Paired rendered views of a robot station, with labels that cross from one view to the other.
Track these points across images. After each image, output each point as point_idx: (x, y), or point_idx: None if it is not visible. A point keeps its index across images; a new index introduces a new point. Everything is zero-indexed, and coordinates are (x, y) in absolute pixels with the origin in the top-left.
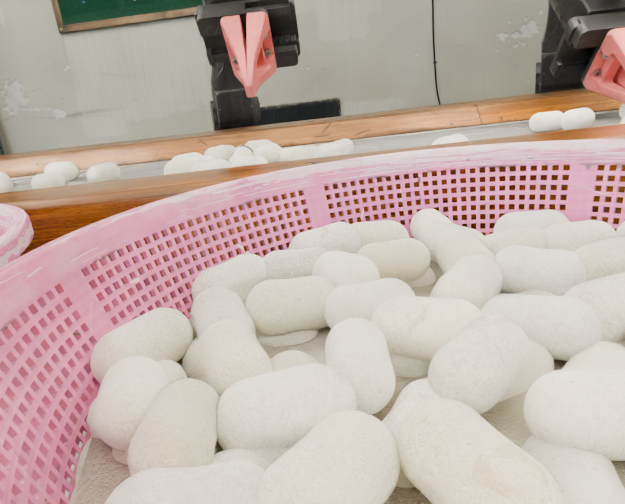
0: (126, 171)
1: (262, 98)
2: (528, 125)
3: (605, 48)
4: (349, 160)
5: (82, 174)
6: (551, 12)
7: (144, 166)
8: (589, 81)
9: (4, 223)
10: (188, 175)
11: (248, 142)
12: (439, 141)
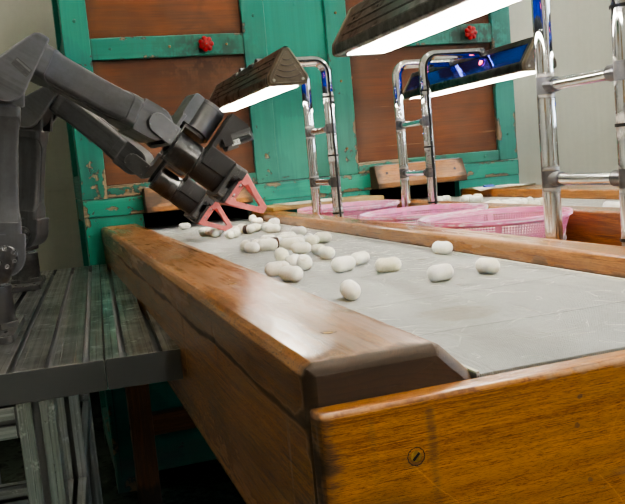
0: (255, 260)
1: None
2: (197, 242)
3: (213, 206)
4: (373, 216)
5: (253, 265)
6: (37, 190)
7: (235, 262)
8: (204, 221)
9: (425, 221)
10: (371, 223)
11: (247, 241)
12: (304, 227)
